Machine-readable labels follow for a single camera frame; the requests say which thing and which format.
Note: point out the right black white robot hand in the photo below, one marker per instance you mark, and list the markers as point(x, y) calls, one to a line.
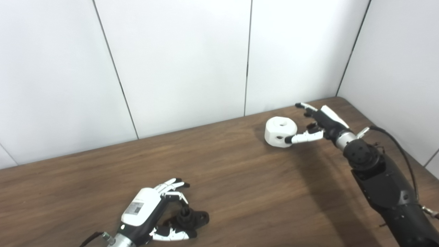
point(325, 121)

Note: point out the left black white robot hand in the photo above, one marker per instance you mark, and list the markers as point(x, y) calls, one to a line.
point(144, 209)

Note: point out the black plastic holder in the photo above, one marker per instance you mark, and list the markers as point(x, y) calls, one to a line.
point(192, 218)

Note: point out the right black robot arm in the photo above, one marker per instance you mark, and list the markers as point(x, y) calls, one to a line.
point(387, 181)

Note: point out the round white plastic piece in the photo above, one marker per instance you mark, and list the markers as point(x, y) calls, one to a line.
point(279, 132)

